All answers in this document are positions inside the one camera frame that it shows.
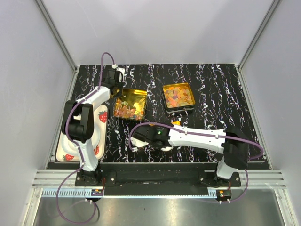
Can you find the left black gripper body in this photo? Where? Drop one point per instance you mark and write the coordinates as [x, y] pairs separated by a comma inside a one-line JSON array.
[[120, 91]]

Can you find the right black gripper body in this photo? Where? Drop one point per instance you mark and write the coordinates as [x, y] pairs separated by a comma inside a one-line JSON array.
[[151, 144]]

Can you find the gold tin with lollipops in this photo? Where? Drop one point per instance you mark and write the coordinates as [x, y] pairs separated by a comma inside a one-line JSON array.
[[131, 105]]

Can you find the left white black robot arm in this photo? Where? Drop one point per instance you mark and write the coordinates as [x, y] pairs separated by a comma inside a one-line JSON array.
[[78, 116]]

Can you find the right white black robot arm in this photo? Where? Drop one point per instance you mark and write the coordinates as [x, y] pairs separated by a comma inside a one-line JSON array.
[[229, 142]]

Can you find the white jar lid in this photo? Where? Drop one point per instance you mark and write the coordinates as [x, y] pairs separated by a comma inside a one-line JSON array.
[[166, 149]]

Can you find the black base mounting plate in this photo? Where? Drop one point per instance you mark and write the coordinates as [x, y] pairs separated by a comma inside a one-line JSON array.
[[192, 173]]

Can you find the gold tin with gummies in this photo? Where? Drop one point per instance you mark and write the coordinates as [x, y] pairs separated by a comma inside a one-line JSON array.
[[178, 97]]

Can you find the black marble pattern mat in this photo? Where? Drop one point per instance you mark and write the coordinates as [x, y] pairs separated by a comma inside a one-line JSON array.
[[220, 103]]

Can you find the white paper plate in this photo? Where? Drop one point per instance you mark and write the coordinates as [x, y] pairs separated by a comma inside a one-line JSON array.
[[69, 147]]

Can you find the strawberry pattern tray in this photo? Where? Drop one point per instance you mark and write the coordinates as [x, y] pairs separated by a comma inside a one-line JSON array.
[[100, 119]]

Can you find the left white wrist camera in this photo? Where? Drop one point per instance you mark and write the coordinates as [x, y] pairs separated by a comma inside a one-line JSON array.
[[119, 73]]

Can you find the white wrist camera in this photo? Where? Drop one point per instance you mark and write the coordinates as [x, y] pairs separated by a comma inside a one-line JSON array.
[[119, 73], [137, 144]]

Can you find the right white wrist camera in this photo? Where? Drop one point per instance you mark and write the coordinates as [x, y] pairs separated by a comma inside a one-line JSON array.
[[137, 144]]

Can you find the left aluminium frame post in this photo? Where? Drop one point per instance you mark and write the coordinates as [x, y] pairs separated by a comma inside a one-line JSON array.
[[50, 23]]

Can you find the aluminium frame post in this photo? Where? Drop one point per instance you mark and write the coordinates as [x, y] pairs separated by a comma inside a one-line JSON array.
[[263, 25], [50, 23]]

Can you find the aluminium rail base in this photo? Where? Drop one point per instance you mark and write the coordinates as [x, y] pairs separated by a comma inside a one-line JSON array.
[[48, 182]]

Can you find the right aluminium frame post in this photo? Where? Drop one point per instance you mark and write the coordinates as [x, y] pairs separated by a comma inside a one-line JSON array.
[[263, 25]]

